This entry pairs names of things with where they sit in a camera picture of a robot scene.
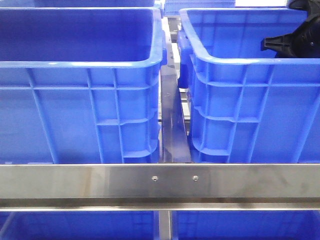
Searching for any steel centre divider bar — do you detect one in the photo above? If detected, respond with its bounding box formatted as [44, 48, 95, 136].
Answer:
[160, 17, 192, 164]

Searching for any blue crate rear right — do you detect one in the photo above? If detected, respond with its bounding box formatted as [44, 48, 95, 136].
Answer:
[164, 0, 236, 16]

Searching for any blue crate rear left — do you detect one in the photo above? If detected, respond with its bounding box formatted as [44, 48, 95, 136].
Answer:
[34, 0, 164, 9]

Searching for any large blue crate right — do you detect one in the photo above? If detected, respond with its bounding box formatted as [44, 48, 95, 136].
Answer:
[177, 8, 320, 164]

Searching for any large blue crate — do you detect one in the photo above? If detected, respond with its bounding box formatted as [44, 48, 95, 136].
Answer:
[0, 7, 167, 165]
[177, 8, 320, 164]

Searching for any blue crate lower right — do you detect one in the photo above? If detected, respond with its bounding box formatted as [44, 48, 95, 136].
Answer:
[173, 210, 320, 240]

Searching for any large blue crate left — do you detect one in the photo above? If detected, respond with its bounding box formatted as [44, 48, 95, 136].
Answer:
[0, 7, 167, 165]

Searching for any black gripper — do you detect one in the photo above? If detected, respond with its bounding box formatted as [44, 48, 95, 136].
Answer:
[260, 0, 320, 58]

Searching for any right rail screw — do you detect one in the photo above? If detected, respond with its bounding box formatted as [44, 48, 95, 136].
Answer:
[192, 175, 199, 182]

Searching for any steel shelf front rail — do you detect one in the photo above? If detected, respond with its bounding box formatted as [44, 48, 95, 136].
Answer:
[0, 163, 320, 212]

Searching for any blue crate lower left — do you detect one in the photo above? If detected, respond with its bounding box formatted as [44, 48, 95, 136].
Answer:
[0, 211, 160, 240]

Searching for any steel lower vertical post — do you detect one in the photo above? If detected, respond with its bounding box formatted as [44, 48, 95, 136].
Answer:
[159, 210, 173, 240]

